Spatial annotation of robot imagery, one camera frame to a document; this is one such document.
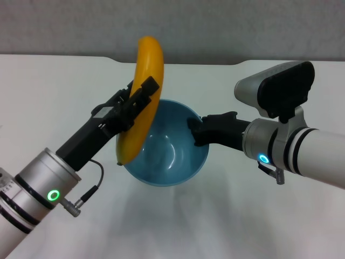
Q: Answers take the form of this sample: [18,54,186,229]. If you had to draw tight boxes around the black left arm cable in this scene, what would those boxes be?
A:
[60,159,105,217]

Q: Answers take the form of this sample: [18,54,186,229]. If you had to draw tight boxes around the blue plastic bowl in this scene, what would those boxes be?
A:
[116,99,210,187]

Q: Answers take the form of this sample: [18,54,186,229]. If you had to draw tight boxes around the yellow toy banana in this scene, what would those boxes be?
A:
[115,36,164,166]

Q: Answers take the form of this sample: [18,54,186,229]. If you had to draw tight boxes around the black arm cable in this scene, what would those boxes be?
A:
[257,161,285,185]
[60,159,105,217]

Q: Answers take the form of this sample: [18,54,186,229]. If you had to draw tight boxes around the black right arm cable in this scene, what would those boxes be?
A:
[257,161,285,185]

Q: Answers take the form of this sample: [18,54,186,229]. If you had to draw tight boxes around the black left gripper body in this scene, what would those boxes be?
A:
[56,86,135,172]

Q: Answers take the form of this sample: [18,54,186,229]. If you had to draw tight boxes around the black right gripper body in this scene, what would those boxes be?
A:
[202,111,252,151]

